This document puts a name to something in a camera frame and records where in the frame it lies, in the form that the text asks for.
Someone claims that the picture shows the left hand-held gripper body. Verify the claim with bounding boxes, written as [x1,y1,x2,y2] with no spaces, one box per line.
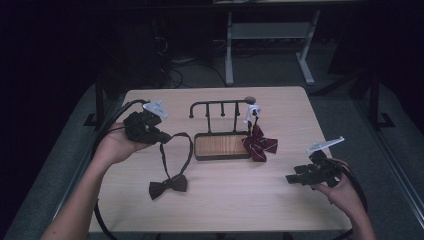
[123,99,170,145]

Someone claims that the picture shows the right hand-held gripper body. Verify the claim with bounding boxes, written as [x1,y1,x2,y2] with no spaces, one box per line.
[305,135,346,188]

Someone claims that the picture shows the dark brown bow tie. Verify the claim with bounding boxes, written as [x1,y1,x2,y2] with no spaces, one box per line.
[148,132,195,201]

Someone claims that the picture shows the red striped bow tie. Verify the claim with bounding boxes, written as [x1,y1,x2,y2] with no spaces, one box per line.
[241,104,279,163]

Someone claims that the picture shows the black hook rack wooden base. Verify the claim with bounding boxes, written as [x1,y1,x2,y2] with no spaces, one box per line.
[188,96,258,162]

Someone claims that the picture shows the person's left hand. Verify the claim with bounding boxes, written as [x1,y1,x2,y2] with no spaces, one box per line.
[91,122,153,166]

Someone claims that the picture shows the person's right hand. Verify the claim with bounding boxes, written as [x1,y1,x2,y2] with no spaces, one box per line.
[312,158,361,219]

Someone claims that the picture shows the black metal stand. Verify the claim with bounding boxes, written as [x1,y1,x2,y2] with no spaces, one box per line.
[83,74,108,130]
[367,68,397,131]

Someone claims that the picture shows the black floor cables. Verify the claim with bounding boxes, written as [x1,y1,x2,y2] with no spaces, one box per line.
[151,19,228,90]

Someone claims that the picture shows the metal floor rail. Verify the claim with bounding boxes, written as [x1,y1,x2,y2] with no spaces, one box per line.
[352,98,424,223]
[41,96,129,240]

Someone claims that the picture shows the white metal desk frame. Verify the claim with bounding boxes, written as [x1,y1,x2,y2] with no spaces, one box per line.
[224,9,322,87]

